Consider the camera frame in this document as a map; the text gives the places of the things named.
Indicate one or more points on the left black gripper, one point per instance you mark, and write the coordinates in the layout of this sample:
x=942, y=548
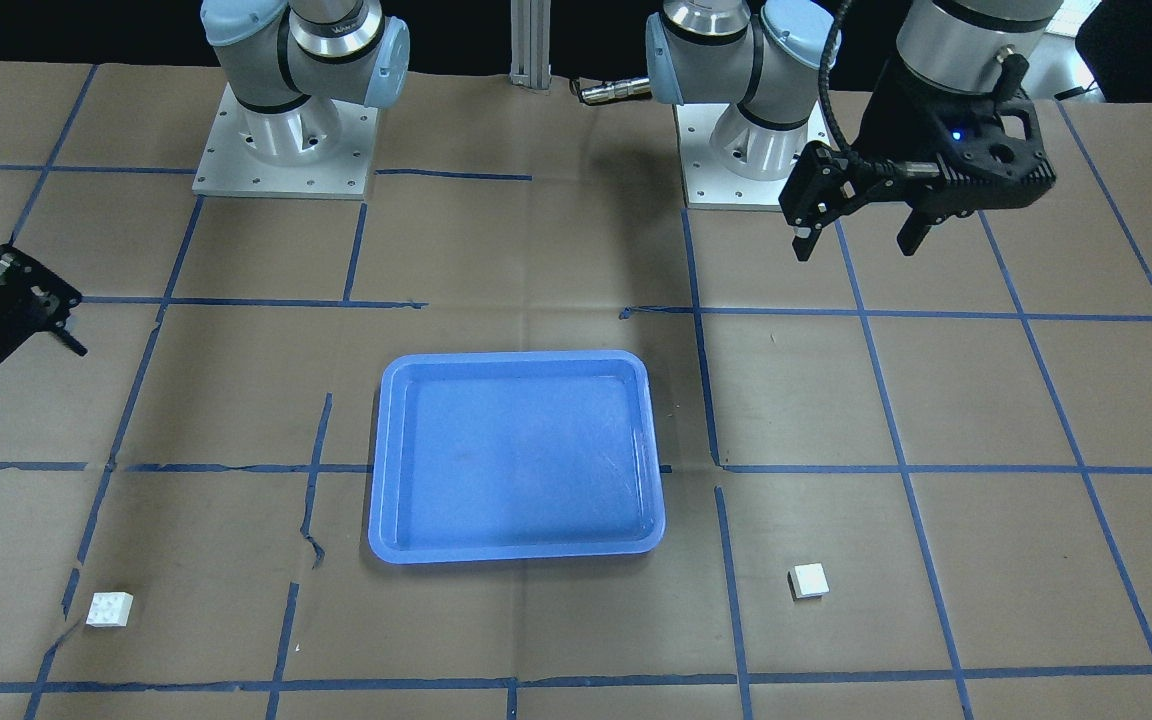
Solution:
x=889, y=128

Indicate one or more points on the white block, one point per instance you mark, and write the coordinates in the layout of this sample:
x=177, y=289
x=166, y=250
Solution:
x=109, y=609
x=808, y=581

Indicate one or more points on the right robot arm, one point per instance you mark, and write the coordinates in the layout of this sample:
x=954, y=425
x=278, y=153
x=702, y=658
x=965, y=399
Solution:
x=306, y=81

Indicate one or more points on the blue plastic tray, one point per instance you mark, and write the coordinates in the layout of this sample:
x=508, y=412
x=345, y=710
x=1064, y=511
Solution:
x=515, y=455

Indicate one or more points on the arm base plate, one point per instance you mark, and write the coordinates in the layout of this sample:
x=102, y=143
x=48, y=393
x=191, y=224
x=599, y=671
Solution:
x=761, y=160
x=322, y=150

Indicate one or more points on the aluminium frame post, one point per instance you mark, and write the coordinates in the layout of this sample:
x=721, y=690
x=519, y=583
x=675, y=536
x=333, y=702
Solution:
x=529, y=45

